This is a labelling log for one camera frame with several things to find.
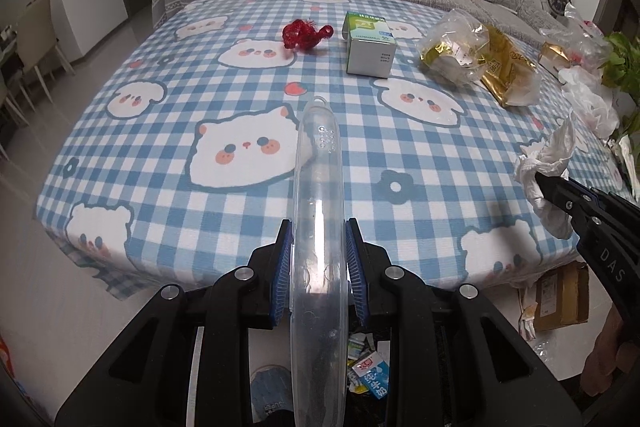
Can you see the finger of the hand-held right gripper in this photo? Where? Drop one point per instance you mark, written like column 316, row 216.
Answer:
column 610, row 202
column 560, row 197

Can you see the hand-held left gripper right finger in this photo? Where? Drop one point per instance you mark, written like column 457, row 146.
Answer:
column 357, row 277

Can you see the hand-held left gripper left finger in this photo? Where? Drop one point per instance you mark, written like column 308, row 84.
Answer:
column 280, row 277

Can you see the white tissue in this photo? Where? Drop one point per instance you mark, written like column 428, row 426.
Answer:
column 545, row 162

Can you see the clear plastic tube case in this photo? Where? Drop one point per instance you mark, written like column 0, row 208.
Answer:
column 317, row 207

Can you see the blue white milk carton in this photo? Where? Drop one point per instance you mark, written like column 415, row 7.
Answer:
column 370, row 372

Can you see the gold foil bag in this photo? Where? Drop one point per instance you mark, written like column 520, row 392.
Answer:
column 510, row 72

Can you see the clear bag with gold wrappers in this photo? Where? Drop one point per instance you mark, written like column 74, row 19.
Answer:
column 452, row 49

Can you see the red mesh net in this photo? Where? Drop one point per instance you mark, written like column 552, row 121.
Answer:
column 302, row 34

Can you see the person's right hand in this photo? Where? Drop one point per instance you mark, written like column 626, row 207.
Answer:
column 602, row 357

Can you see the cardboard box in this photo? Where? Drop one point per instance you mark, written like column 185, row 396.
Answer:
column 562, row 297

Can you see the white plastic bag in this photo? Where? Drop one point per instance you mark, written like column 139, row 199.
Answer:
column 590, row 97

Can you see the blue slipper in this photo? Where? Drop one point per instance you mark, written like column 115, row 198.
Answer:
column 270, row 387

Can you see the green potted plant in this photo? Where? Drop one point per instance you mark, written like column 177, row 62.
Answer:
column 622, row 72

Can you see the gold box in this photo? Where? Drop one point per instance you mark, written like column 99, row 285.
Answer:
column 552, row 54

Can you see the blue checked bear tablecloth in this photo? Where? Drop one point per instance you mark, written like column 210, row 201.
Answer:
column 165, row 187

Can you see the clear crumpled plastic bag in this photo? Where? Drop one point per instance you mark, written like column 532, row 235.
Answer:
column 580, row 37

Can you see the beige dining chair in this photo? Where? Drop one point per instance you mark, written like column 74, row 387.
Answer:
column 35, row 42

